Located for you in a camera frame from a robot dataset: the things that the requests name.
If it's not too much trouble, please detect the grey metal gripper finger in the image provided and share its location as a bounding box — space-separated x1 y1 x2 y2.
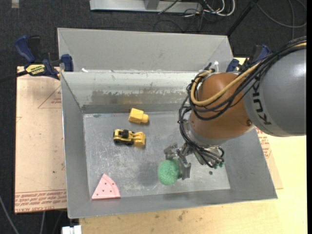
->
177 155 192 181
163 142 178 160

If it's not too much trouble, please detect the pink wedge sponge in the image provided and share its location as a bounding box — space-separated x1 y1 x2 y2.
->
91 173 121 200

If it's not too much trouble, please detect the grey metal bin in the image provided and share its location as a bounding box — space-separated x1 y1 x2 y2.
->
57 27 278 219

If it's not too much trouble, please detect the green scrub ball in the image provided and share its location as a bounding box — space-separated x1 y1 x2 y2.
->
157 159 182 186

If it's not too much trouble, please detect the yellow toy loader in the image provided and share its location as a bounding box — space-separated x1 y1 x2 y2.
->
113 128 146 148

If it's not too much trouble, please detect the brown cardboard board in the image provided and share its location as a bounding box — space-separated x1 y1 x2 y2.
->
14 66 284 215

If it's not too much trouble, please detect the yellow toy truck cab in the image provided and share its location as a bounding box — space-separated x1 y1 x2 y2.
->
128 107 149 125

